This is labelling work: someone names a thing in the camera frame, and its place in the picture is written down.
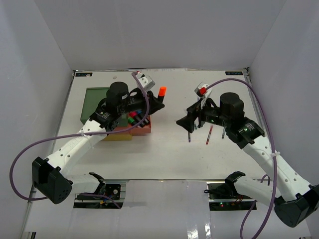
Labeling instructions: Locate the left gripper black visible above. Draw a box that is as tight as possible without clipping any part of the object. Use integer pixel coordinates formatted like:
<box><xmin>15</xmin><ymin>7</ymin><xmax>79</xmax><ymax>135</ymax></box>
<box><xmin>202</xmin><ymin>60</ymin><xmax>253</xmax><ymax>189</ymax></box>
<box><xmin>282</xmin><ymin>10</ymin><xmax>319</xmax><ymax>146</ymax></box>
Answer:
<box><xmin>119</xmin><ymin>89</ymin><xmax>165</xmax><ymax>118</ymax></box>

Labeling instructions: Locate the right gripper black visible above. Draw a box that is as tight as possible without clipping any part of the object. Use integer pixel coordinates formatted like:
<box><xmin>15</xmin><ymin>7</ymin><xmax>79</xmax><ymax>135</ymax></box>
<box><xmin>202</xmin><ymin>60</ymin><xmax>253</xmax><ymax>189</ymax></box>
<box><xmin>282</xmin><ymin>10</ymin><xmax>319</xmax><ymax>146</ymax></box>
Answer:
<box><xmin>176</xmin><ymin>97</ymin><xmax>231</xmax><ymax>133</ymax></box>

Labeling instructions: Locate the pink cap black highlighter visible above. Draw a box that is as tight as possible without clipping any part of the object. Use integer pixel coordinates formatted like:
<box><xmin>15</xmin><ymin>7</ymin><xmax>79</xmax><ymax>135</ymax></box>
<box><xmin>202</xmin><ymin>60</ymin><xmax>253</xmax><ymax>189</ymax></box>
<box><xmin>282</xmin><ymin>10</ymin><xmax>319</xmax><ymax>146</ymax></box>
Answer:
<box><xmin>129</xmin><ymin>112</ymin><xmax>143</xmax><ymax>119</ymax></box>

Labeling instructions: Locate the green cap black highlighter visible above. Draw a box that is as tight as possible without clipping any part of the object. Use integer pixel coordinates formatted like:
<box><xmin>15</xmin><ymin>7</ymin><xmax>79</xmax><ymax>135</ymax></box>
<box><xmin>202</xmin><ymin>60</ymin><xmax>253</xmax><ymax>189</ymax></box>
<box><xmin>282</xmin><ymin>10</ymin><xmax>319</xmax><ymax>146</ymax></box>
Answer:
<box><xmin>128</xmin><ymin>117</ymin><xmax>141</xmax><ymax>126</ymax></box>

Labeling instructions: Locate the red drawer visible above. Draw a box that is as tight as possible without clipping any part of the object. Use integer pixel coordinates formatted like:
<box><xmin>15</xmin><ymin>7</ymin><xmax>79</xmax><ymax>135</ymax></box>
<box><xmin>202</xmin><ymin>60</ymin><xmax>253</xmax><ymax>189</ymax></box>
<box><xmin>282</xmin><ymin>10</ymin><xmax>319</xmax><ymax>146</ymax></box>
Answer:
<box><xmin>131</xmin><ymin>111</ymin><xmax>152</xmax><ymax>136</ymax></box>

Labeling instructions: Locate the green drawer cabinet box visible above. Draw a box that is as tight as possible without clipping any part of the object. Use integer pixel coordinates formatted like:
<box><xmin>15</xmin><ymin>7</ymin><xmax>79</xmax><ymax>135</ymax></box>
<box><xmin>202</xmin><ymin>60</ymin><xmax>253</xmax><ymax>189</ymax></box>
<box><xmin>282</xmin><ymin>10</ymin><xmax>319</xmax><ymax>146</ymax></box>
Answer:
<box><xmin>80</xmin><ymin>86</ymin><xmax>133</xmax><ymax>142</ymax></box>

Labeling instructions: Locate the orange highlighter black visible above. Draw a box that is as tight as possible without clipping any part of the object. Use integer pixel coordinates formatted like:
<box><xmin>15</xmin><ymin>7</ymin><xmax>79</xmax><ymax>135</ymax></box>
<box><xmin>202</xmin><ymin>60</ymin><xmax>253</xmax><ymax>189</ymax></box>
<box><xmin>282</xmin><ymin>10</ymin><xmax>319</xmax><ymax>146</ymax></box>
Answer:
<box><xmin>157</xmin><ymin>86</ymin><xmax>166</xmax><ymax>103</ymax></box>

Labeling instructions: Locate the blue cap black highlighter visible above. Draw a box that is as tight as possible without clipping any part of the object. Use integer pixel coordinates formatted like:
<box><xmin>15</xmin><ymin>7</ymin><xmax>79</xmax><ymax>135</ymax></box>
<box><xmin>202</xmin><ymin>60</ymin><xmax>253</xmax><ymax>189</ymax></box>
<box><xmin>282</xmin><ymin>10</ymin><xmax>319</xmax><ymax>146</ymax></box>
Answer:
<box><xmin>140</xmin><ymin>119</ymin><xmax>150</xmax><ymax>127</ymax></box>

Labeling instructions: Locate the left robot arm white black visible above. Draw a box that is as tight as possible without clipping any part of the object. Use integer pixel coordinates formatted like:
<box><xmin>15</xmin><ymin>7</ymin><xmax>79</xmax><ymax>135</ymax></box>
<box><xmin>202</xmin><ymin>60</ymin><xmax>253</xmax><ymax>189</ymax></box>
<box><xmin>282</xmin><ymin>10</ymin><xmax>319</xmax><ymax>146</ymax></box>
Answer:
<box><xmin>32</xmin><ymin>82</ymin><xmax>166</xmax><ymax>204</ymax></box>

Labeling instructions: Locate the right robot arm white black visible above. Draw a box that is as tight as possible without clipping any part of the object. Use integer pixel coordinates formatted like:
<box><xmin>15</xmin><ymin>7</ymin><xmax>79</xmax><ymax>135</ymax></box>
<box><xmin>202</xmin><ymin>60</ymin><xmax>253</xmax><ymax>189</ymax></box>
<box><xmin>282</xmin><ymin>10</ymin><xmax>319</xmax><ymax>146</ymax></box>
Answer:
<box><xmin>176</xmin><ymin>92</ymin><xmax>319</xmax><ymax>228</ymax></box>

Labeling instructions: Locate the red pen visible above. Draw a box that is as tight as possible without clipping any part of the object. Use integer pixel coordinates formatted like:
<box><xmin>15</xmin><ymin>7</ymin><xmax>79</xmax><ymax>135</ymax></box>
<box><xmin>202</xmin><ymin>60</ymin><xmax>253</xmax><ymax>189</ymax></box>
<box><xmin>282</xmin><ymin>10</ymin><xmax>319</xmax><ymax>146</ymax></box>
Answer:
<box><xmin>205</xmin><ymin>124</ymin><xmax>213</xmax><ymax>145</ymax></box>

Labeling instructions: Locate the right black corner label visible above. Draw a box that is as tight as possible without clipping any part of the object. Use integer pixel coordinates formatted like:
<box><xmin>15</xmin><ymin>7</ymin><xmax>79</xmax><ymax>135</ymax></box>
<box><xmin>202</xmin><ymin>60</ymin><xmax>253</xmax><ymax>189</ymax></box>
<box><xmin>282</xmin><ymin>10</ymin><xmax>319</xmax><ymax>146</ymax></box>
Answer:
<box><xmin>225</xmin><ymin>71</ymin><xmax>243</xmax><ymax>76</ymax></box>

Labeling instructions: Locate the black corner label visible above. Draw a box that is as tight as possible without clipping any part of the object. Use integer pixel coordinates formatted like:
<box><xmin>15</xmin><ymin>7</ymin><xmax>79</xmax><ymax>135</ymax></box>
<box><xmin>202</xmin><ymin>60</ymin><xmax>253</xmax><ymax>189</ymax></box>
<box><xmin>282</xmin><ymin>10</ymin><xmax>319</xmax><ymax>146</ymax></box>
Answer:
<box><xmin>75</xmin><ymin>72</ymin><xmax>93</xmax><ymax>77</ymax></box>
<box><xmin>225</xmin><ymin>71</ymin><xmax>243</xmax><ymax>76</ymax></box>

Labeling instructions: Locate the left black corner label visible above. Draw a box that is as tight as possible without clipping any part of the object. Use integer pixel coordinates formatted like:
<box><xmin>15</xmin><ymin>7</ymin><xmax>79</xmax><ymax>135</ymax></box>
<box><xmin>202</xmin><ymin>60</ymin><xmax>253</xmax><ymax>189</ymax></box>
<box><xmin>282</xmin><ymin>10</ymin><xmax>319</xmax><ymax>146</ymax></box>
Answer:
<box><xmin>75</xmin><ymin>72</ymin><xmax>93</xmax><ymax>77</ymax></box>

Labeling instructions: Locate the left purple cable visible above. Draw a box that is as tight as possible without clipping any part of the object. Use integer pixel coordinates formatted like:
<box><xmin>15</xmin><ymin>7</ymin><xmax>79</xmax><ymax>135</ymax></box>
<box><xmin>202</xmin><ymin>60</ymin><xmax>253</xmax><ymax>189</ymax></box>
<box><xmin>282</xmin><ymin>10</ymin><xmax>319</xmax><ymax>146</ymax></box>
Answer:
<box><xmin>9</xmin><ymin>72</ymin><xmax>150</xmax><ymax>209</ymax></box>

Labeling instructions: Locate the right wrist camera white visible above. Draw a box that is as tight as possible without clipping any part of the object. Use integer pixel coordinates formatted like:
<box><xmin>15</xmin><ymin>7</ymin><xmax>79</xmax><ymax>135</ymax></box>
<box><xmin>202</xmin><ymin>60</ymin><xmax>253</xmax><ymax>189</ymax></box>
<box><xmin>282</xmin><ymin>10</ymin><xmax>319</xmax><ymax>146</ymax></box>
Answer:
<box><xmin>194</xmin><ymin>82</ymin><xmax>212</xmax><ymax>108</ymax></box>

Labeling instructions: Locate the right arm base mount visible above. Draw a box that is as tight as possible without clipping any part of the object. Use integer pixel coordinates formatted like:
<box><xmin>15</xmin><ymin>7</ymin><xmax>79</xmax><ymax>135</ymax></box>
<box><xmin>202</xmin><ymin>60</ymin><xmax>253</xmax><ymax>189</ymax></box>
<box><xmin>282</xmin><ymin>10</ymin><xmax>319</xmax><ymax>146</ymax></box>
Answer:
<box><xmin>204</xmin><ymin>181</ymin><xmax>254</xmax><ymax>212</ymax></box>

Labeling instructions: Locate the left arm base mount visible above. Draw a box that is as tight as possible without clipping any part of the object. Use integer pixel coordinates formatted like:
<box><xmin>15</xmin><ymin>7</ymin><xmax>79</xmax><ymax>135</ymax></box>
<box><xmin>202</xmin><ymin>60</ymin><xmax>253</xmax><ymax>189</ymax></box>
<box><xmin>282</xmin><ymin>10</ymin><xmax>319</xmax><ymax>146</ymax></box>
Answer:
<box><xmin>73</xmin><ymin>183</ymin><xmax>126</xmax><ymax>209</ymax></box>

